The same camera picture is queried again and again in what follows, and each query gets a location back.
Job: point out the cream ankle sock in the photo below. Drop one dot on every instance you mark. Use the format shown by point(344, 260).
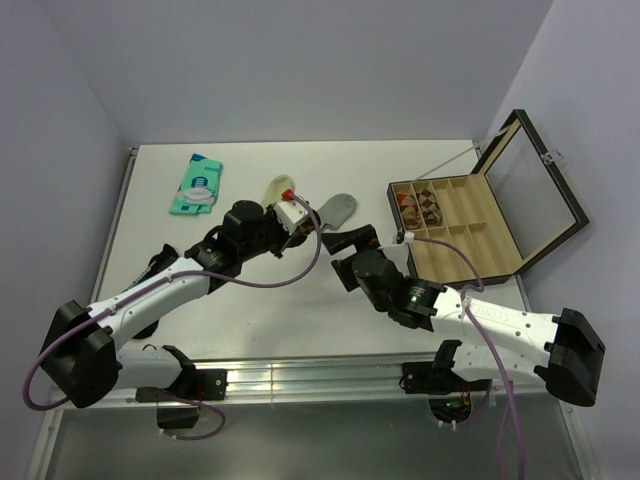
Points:
point(276, 188)

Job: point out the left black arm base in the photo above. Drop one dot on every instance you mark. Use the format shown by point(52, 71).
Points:
point(200, 385)

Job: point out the rolled brown argyle sock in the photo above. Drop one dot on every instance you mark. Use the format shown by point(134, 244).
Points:
point(429, 208)

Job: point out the rolled orange argyle sock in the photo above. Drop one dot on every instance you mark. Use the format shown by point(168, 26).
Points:
point(409, 211)

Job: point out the aluminium frame rail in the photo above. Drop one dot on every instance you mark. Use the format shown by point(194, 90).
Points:
point(338, 378)

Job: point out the black compartment storage box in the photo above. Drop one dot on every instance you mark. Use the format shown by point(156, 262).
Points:
point(511, 211)

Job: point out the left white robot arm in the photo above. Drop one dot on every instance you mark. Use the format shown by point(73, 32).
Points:
point(82, 353)

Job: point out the teal patterned sock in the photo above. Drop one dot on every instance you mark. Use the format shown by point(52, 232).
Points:
point(198, 190)

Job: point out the grey ankle sock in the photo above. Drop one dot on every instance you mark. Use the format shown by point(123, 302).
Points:
point(336, 211)

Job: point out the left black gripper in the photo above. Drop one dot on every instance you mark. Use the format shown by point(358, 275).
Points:
point(271, 215)

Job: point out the black blue sock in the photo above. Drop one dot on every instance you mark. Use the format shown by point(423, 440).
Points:
point(160, 261)

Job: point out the brown argyle sock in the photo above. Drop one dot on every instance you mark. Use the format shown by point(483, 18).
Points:
point(429, 208)
point(304, 231)

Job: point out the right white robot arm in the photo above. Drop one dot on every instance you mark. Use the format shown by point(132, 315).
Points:
point(483, 342)

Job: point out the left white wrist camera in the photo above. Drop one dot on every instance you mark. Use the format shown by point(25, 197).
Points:
point(291, 215)

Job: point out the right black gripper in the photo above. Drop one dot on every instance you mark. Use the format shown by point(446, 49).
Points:
point(362, 237)

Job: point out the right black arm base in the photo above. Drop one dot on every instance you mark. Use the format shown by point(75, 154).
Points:
point(450, 396)

